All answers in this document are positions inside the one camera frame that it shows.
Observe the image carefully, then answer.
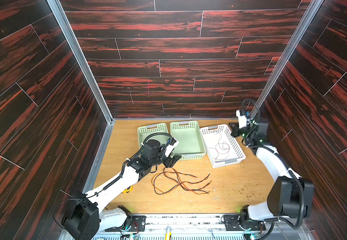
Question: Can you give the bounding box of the red and black cable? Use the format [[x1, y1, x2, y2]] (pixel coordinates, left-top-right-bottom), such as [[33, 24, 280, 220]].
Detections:
[[163, 167, 212, 195]]

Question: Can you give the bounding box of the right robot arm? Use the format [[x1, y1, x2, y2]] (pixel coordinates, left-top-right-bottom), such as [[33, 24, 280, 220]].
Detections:
[[230, 99, 314, 231]]

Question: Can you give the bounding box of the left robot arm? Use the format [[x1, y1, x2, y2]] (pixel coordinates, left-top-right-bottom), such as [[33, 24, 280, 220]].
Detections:
[[61, 137, 181, 240]]

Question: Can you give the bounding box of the left green basket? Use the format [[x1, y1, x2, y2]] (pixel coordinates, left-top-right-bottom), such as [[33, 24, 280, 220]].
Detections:
[[137, 123, 174, 148]]

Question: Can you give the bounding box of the green basket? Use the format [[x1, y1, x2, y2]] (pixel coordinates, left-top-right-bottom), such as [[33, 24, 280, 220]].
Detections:
[[170, 121, 205, 161], [137, 123, 174, 148]]

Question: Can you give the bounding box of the white basket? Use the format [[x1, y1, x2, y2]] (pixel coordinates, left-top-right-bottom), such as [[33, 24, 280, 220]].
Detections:
[[200, 124, 246, 168]]

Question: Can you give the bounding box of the middle green basket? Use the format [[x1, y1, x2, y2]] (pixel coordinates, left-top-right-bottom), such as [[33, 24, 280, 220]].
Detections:
[[170, 121, 205, 161]]

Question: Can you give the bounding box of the yellow tape measure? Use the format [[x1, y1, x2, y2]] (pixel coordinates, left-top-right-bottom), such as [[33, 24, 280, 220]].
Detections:
[[122, 186, 133, 194]]

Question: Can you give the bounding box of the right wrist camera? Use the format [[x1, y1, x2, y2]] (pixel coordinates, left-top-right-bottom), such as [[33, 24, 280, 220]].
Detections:
[[236, 110, 247, 129]]

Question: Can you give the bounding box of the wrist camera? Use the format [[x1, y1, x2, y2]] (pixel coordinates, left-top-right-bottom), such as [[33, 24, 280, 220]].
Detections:
[[164, 138, 178, 158], [236, 110, 247, 129]]

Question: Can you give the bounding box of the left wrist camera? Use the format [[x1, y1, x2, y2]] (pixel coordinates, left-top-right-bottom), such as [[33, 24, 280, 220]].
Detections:
[[164, 138, 178, 158]]

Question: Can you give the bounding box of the orange and black cable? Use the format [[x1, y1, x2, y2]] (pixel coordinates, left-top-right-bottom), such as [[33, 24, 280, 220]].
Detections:
[[151, 169, 210, 196]]

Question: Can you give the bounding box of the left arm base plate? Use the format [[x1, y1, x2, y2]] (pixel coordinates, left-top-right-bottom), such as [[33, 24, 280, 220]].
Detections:
[[105, 215, 147, 233]]

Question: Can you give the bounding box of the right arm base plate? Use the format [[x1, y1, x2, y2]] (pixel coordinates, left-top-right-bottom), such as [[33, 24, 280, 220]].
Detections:
[[221, 215, 266, 232]]

